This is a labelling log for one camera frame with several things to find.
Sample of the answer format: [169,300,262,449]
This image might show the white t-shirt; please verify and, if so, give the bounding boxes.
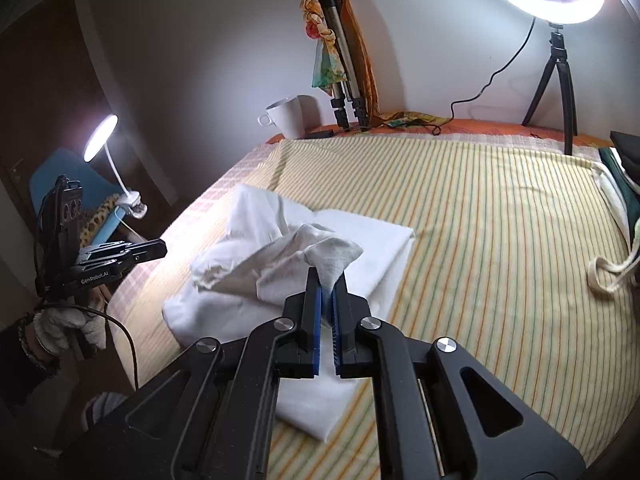
[162,183,418,443]

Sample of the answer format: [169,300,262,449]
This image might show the left gloved hand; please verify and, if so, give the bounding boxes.
[32,307,106,356]

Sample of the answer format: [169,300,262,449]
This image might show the white clip desk lamp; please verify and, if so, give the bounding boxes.
[84,114,148,220]

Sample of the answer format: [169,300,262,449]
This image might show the blue chair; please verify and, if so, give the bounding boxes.
[29,148,125,246]

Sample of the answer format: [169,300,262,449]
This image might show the pink checked bedspread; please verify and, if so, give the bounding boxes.
[108,142,278,384]

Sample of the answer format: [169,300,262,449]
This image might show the yellow striped cloth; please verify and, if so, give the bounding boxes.
[244,136,639,463]

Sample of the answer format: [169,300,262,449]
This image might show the black power adapter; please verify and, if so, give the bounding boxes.
[304,129,335,140]

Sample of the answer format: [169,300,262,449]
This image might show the orange patterned fabric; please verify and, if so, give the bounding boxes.
[341,0,381,129]

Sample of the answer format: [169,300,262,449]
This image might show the white mug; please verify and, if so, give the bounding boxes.
[257,96,305,139]

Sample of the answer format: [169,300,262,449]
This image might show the folded silver tripod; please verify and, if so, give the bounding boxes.
[319,0,369,131]

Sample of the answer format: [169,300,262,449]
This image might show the colourful floral scarf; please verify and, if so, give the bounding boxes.
[300,0,347,98]

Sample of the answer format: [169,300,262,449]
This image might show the orange floral sheet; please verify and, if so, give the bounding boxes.
[264,118,616,149]

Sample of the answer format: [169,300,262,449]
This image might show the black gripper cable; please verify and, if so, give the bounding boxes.
[32,188,141,392]

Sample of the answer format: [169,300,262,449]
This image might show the black ring light tripod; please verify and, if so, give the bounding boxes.
[520,22,580,157]

